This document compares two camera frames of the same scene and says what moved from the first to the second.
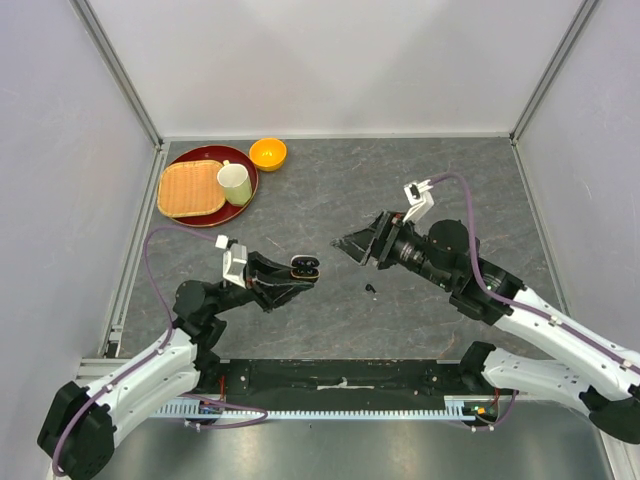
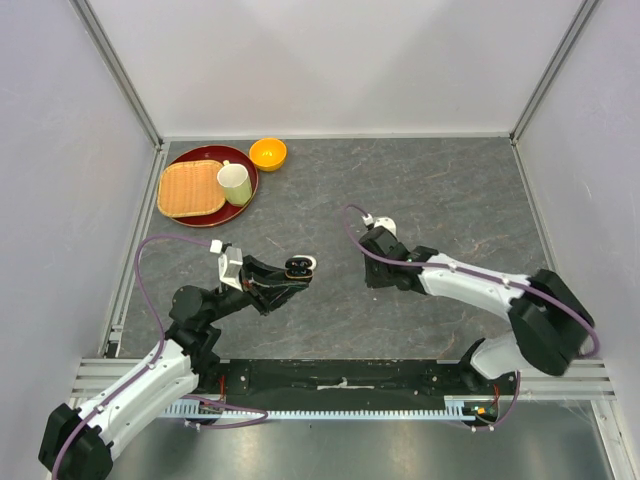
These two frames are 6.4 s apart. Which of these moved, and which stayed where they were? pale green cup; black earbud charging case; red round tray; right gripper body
Moved: right gripper body
Stayed: pale green cup; black earbud charging case; red round tray
